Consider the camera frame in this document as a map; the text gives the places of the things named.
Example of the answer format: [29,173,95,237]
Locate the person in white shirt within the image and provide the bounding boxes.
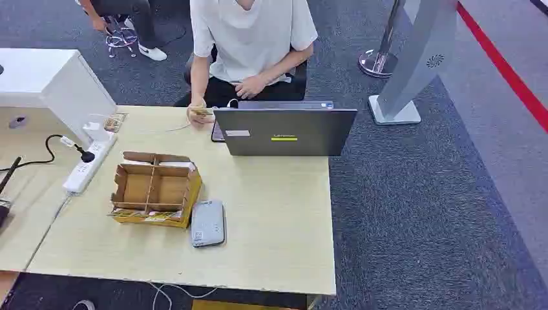
[174,0,319,129]

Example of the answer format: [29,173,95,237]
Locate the red floor tape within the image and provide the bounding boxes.
[456,1,548,134]

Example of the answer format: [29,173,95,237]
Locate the grey kiosk stand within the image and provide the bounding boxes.
[368,0,459,126]

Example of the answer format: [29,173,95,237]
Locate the chair base with cables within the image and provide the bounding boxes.
[105,15,139,59]

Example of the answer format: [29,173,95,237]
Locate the person's right hand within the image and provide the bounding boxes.
[187,99,215,129]

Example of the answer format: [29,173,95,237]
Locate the black plug with cable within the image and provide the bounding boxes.
[0,134,96,173]

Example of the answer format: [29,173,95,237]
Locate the stack of cards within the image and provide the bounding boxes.
[103,112,128,133]

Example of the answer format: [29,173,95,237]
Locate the white cabinet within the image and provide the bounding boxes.
[0,48,117,148]

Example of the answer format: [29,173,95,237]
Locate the thin white desk cable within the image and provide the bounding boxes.
[141,121,192,133]

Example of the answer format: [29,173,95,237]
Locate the grey card reader device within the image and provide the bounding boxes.
[190,200,226,249]

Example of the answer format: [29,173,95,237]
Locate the white power strip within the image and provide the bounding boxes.
[63,132,118,196]

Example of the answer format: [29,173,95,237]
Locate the person's left hand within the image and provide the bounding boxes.
[234,75,267,101]

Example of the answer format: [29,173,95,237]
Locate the person's hand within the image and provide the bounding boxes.
[234,75,267,101]
[187,99,215,129]

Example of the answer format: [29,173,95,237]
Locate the black handheld device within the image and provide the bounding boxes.
[0,156,23,230]

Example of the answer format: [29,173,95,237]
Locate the wooden divided card box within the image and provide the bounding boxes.
[108,150,203,229]

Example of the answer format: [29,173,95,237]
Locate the grey laptop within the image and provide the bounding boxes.
[211,100,358,158]

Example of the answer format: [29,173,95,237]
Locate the pale side desk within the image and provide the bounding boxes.
[0,107,82,273]

